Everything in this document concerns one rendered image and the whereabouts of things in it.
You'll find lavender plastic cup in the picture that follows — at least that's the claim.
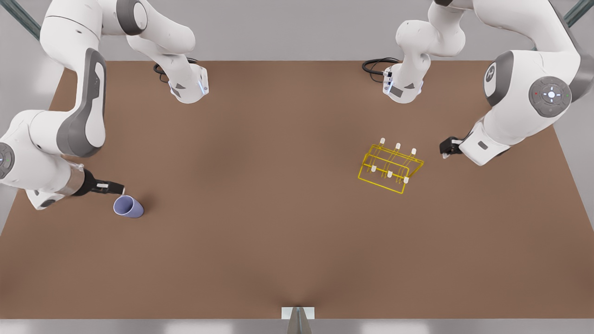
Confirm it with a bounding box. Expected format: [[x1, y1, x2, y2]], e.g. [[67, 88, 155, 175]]
[[113, 195, 144, 219]]

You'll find yellow wire cup holder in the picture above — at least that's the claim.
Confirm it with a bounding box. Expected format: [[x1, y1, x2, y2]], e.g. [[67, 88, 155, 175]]
[[358, 137, 425, 195]]

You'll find black cable loop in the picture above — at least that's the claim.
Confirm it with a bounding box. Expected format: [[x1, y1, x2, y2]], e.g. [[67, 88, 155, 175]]
[[153, 58, 199, 84], [362, 58, 401, 84]]

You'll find silver frame post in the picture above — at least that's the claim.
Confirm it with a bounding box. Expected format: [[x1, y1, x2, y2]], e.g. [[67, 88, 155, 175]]
[[282, 307, 316, 334], [532, 0, 594, 51], [0, 0, 42, 40]]

